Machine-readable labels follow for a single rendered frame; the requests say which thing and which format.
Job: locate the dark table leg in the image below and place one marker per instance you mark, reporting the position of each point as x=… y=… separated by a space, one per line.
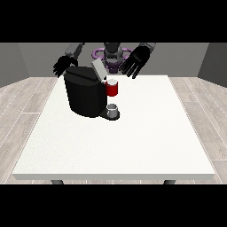
x=57 y=182
x=169 y=182

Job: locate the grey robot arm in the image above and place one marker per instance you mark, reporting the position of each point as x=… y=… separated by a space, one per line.
x=147 y=46
x=74 y=50

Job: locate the grey robot trunk purple rings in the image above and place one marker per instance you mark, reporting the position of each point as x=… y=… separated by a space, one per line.
x=112 y=54

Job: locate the pale grey machine lid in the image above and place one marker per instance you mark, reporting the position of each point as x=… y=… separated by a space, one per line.
x=99 y=68

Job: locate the small grey cup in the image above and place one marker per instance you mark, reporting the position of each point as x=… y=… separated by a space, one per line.
x=112 y=110

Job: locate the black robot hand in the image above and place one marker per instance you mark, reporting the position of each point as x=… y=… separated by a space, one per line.
x=136 y=61
x=62 y=65

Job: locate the red pod holder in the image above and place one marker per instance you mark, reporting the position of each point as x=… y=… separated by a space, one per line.
x=112 y=88

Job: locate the black coffee machine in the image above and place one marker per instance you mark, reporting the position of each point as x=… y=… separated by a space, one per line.
x=85 y=93

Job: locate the grey coffee pod pale top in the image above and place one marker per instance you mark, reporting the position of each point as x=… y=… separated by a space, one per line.
x=112 y=82

